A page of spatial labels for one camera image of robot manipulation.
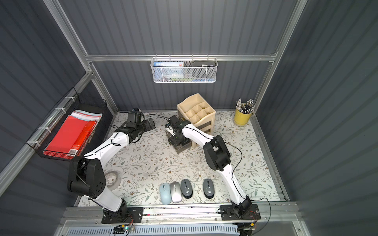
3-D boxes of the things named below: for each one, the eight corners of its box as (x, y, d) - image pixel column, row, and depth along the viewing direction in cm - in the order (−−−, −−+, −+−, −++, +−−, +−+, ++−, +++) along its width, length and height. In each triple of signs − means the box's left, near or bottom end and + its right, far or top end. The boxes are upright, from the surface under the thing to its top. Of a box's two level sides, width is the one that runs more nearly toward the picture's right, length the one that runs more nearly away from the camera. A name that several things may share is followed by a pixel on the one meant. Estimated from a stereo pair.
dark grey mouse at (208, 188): (203, 198, 81) (203, 197, 78) (202, 179, 87) (202, 178, 85) (214, 198, 81) (215, 197, 78) (213, 179, 87) (213, 178, 85)
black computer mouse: (180, 198, 81) (180, 197, 79) (181, 180, 87) (181, 179, 85) (192, 198, 81) (192, 197, 79) (192, 180, 87) (192, 179, 85)
